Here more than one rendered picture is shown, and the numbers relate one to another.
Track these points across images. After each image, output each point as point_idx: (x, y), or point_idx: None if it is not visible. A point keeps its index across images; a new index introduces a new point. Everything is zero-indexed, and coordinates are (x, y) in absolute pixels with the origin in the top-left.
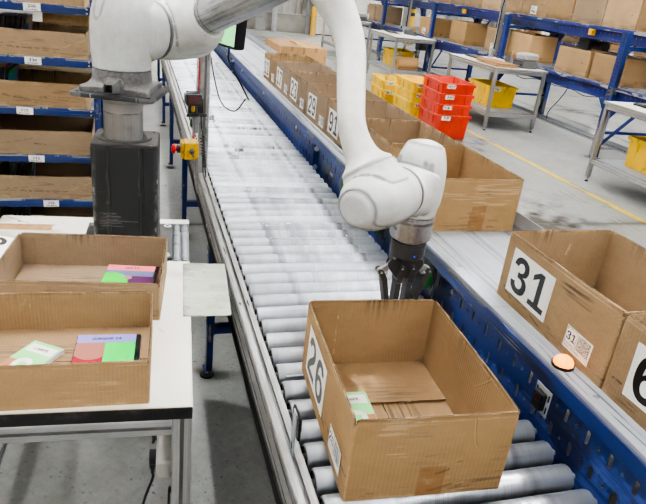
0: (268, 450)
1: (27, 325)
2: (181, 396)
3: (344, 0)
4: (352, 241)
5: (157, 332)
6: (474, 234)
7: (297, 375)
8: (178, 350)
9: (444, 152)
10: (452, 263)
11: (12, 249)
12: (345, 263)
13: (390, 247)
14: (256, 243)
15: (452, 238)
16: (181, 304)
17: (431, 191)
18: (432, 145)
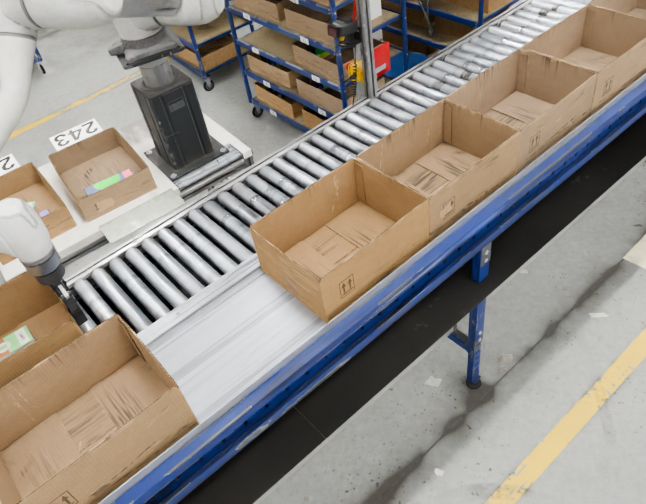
0: None
1: (49, 190)
2: (13, 272)
3: None
4: None
5: (74, 229)
6: (284, 300)
7: None
8: (58, 246)
9: (2, 221)
10: (181, 308)
11: (96, 137)
12: (242, 252)
13: None
14: (243, 195)
15: (257, 289)
16: (113, 218)
17: None
18: None
